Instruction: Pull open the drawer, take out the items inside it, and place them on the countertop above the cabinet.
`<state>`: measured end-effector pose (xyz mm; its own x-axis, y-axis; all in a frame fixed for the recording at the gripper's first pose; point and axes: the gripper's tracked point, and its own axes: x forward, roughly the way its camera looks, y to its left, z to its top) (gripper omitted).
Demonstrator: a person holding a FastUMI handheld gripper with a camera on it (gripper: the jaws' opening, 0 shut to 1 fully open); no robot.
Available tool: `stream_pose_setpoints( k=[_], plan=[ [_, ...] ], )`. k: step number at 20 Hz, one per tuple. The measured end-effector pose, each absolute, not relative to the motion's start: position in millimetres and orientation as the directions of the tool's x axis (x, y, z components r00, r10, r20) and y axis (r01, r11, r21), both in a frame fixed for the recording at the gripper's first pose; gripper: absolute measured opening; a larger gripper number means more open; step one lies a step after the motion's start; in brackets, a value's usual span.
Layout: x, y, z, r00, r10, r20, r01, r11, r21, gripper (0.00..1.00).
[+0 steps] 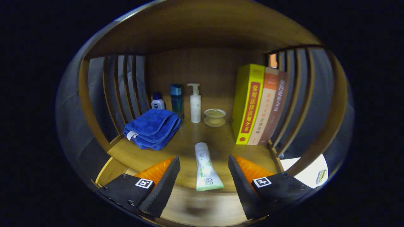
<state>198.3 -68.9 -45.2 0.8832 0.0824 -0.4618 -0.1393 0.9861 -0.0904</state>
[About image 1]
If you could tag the brown book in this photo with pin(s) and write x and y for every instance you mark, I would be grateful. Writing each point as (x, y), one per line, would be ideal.
(279, 101)

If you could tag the white side cabinet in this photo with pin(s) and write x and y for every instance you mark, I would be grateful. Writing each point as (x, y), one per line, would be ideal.
(306, 173)

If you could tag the brown wooden countertop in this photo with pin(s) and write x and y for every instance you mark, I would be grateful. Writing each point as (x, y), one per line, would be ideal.
(189, 138)

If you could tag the white pump bottle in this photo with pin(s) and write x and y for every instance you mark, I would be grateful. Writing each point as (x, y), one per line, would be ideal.
(195, 107)

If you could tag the tan lidded teacup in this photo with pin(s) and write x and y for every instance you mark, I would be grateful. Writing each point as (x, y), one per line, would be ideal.
(214, 116)

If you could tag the teal bottle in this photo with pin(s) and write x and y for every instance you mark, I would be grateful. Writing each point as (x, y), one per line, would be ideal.
(176, 101)

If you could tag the small white blue-capped bottle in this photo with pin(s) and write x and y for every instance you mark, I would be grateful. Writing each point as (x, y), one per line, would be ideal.
(157, 103)

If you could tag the brown wooden cabinet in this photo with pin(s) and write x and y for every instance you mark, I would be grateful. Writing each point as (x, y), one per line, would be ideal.
(195, 28)

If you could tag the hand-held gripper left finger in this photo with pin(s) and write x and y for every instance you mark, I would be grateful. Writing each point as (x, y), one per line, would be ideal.
(164, 189)

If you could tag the folded blue towel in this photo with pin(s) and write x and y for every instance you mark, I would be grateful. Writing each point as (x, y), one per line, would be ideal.
(151, 126)

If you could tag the thick yellow book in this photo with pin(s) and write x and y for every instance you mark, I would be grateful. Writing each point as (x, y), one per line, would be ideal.
(249, 107)

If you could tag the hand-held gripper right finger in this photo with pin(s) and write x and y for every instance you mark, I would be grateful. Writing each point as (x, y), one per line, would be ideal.
(244, 189)

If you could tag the small green white object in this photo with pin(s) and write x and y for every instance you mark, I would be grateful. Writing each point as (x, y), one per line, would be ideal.
(321, 176)

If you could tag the orange and cream book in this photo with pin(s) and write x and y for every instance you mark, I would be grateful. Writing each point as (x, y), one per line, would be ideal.
(266, 104)

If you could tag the white and green tube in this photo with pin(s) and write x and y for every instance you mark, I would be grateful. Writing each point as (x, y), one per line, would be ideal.
(205, 170)

